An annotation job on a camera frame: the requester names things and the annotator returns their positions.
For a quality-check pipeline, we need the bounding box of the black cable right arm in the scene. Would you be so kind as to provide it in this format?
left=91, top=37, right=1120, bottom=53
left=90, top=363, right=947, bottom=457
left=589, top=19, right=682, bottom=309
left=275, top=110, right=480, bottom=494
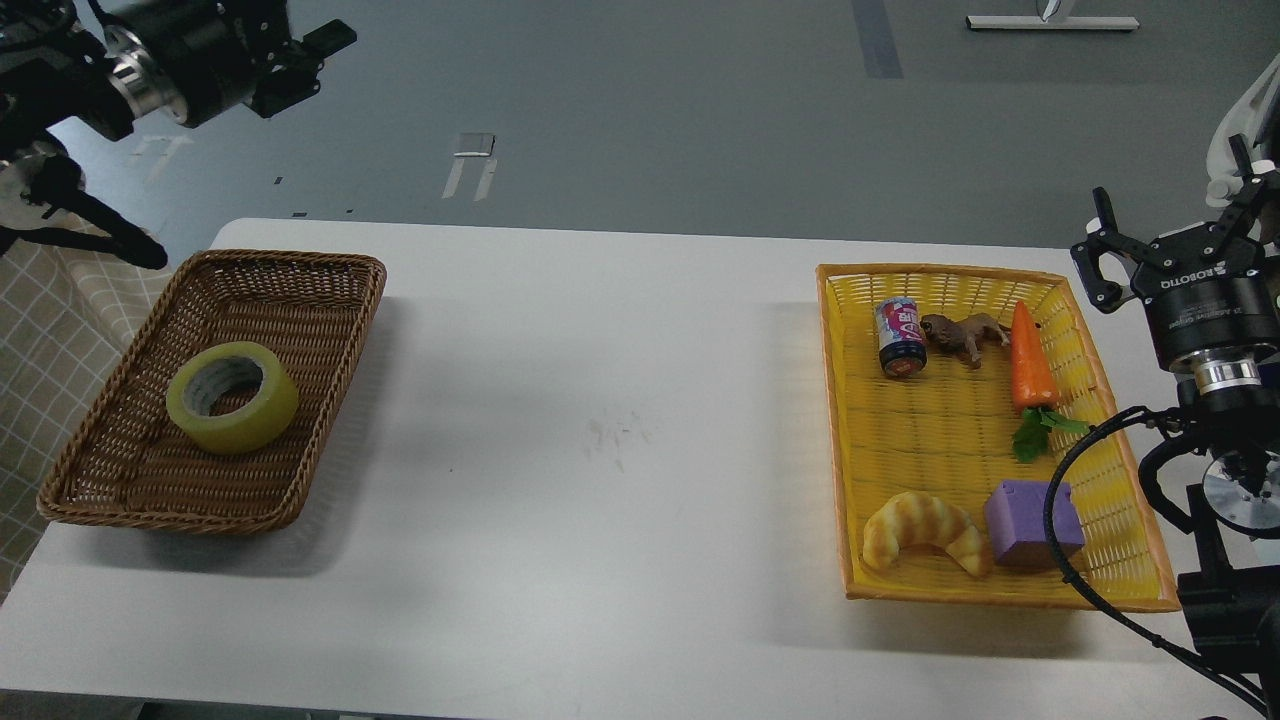
left=1043, top=405, right=1271, bottom=716

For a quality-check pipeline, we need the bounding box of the brown toy frog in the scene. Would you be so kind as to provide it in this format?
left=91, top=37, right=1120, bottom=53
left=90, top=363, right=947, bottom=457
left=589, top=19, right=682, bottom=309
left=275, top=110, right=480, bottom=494
left=920, top=313, right=1011, bottom=370

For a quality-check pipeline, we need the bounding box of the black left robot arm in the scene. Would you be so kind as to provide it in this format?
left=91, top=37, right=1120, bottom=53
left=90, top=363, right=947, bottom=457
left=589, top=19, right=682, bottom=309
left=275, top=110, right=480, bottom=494
left=1, top=1, right=357, bottom=270

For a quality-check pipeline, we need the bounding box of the orange toy carrot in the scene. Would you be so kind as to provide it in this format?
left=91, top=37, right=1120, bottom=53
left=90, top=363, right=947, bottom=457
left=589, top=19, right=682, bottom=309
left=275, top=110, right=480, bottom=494
left=1009, top=300, right=1091, bottom=464

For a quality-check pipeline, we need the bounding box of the yellow plastic basket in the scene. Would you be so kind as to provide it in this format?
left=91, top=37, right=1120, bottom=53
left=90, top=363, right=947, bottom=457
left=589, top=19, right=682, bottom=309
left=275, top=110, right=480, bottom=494
left=817, top=263, right=1181, bottom=612

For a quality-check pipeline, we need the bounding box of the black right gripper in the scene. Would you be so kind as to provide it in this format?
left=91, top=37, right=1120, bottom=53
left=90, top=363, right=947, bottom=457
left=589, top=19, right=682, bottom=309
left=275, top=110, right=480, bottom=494
left=1070, top=133, right=1280, bottom=375

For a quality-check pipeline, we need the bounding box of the white bar on floor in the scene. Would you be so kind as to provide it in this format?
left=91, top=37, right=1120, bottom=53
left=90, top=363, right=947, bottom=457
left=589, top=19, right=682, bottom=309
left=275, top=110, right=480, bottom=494
left=965, top=15, right=1140, bottom=33

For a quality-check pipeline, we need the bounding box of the yellow tape roll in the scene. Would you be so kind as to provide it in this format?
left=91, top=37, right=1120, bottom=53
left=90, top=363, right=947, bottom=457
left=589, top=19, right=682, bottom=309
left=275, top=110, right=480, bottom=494
left=165, top=341, right=300, bottom=455

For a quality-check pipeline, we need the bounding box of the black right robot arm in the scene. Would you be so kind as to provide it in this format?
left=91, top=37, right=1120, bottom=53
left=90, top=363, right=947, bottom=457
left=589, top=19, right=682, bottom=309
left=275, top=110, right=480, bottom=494
left=1050, top=135, right=1277, bottom=719

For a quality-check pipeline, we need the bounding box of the purple cube block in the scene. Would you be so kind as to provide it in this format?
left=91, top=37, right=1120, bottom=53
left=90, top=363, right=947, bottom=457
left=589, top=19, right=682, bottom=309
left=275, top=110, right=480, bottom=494
left=984, top=479, right=1085, bottom=571

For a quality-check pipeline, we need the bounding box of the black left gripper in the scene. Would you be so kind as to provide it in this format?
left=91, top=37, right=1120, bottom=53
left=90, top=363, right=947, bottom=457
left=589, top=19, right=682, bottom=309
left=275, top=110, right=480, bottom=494
left=105, top=1, right=358, bottom=128

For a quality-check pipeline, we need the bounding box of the beige checkered cloth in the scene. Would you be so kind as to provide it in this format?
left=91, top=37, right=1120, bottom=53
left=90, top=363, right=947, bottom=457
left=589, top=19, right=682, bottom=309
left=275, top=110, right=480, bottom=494
left=1, top=240, right=172, bottom=597

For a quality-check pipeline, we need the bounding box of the small soda can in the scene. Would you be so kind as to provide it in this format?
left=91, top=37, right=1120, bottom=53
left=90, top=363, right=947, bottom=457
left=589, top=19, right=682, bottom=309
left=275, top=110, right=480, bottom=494
left=874, top=296, right=928, bottom=379

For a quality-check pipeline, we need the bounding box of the toy croissant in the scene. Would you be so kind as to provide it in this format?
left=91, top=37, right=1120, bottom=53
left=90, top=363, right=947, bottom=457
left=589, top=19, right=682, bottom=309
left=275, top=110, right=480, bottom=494
left=861, top=491, right=995, bottom=578

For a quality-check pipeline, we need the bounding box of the brown wicker basket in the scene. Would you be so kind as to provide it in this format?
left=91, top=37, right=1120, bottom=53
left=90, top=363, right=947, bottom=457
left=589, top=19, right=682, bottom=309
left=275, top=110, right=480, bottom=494
left=38, top=249, right=387, bottom=534

